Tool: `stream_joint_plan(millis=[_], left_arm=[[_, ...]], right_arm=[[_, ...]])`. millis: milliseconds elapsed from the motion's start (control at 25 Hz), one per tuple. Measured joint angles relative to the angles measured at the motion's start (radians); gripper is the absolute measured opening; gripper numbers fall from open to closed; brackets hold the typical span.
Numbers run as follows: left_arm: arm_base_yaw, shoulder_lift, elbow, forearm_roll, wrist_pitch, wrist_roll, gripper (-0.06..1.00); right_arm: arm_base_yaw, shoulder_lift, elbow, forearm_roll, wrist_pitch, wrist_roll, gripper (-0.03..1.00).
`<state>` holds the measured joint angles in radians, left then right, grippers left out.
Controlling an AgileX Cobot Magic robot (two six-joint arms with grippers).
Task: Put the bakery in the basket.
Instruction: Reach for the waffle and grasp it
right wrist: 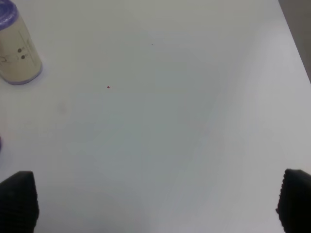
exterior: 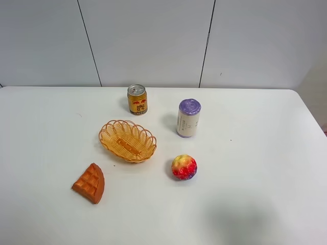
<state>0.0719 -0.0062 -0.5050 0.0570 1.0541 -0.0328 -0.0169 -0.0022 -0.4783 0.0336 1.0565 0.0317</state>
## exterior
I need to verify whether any red yellow toy fruit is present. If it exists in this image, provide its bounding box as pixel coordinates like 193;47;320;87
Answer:
171;155;197;180

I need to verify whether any woven orange plastic basket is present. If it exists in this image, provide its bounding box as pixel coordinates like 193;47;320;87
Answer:
98;119;157;163

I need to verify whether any gold drink can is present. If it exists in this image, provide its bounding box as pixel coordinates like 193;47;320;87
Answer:
127;84;148;115

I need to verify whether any brown waffle wedge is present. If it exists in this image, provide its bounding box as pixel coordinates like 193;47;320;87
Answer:
72;163;105;204

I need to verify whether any purple white paper roll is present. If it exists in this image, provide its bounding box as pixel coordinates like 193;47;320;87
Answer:
176;99;201;138

